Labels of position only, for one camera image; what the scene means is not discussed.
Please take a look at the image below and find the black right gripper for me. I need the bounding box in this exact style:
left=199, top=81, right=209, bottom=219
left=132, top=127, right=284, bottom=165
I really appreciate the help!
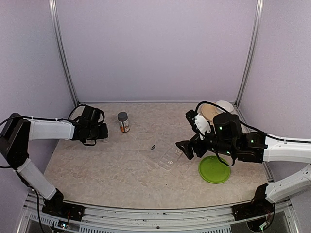
left=176, top=125, right=237, bottom=160

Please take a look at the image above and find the clear plastic pill organizer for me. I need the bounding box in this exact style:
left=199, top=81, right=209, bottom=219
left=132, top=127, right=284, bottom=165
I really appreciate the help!
left=149, top=139, right=182, bottom=170

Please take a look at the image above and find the grey-capped orange pill bottle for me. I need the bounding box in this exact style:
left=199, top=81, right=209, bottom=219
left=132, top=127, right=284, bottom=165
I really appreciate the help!
left=117, top=112, right=130, bottom=133

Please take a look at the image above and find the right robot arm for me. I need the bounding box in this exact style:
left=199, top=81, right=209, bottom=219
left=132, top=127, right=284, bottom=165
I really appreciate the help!
left=176, top=110, right=311, bottom=216

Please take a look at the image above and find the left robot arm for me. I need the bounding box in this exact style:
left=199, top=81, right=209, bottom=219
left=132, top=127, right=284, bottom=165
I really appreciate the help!
left=0, top=105, right=108, bottom=216

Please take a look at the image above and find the green plate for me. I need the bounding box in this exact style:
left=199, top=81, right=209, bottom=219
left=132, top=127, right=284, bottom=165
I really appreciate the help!
left=198, top=156, right=231, bottom=184

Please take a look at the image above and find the beige wooden plate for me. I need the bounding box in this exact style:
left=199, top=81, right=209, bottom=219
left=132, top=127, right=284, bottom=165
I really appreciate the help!
left=201, top=103, right=220, bottom=124

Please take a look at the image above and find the white ceramic bowl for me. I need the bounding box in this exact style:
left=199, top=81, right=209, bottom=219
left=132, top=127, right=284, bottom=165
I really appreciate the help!
left=216, top=100, right=234, bottom=113

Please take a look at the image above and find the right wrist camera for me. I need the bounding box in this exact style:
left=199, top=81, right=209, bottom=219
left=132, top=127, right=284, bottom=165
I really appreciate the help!
left=185, top=110, right=212, bottom=140

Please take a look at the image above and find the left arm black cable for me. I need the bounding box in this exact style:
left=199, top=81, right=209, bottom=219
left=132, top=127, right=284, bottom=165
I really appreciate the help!
left=0, top=103, right=105, bottom=146

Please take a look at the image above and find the front aluminium rail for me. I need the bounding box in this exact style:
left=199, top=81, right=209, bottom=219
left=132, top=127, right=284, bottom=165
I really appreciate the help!
left=17, top=193, right=299, bottom=233

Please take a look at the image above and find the left aluminium frame post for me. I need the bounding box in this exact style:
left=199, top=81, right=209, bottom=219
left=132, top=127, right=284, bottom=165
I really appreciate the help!
left=49, top=0, right=79, bottom=106

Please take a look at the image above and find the aluminium frame post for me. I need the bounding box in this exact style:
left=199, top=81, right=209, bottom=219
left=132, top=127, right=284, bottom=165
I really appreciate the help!
left=235, top=0, right=264, bottom=108
left=49, top=0, right=79, bottom=106

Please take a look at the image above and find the right aluminium frame post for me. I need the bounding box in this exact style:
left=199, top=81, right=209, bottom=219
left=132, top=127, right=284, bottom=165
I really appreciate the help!
left=235, top=0, right=264, bottom=108

